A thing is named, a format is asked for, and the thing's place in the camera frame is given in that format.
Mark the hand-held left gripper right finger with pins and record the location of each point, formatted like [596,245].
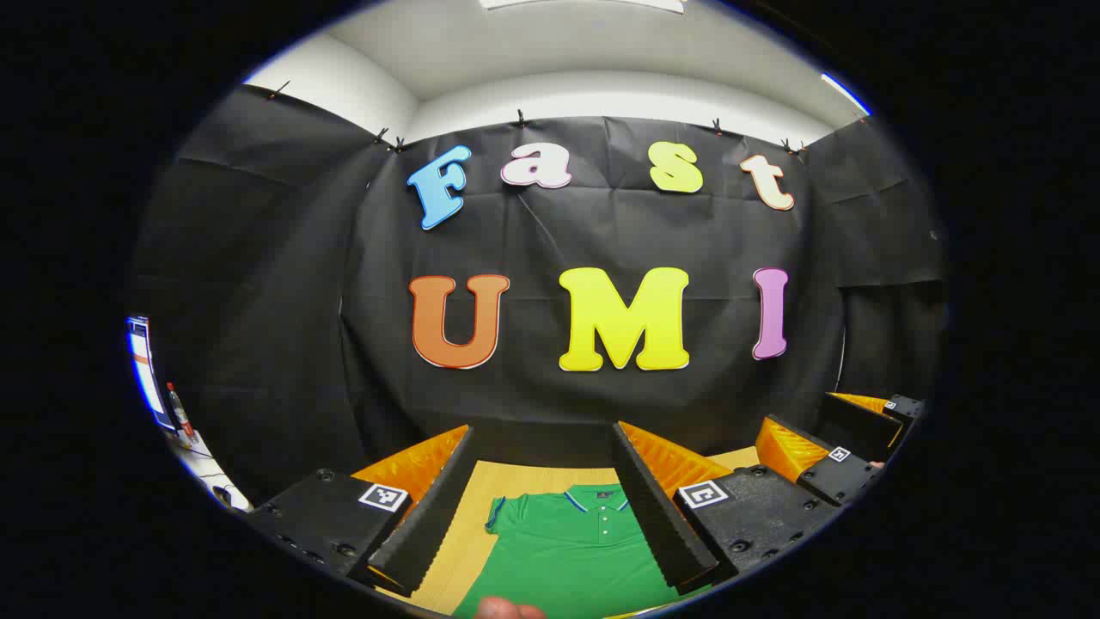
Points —
[657,516]

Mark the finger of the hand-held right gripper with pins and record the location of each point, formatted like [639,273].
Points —
[838,477]
[864,430]

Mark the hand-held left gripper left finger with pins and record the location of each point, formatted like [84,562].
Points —
[430,516]

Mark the green T-shirt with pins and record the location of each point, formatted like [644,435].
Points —
[571,559]

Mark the white side table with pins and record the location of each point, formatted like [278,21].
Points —
[206,468]

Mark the black backdrop cloth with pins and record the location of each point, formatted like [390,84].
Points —
[533,241]

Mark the bright computer monitor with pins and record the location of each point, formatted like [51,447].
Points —
[142,361]

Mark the ceiling light panel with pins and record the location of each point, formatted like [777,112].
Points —
[584,4]

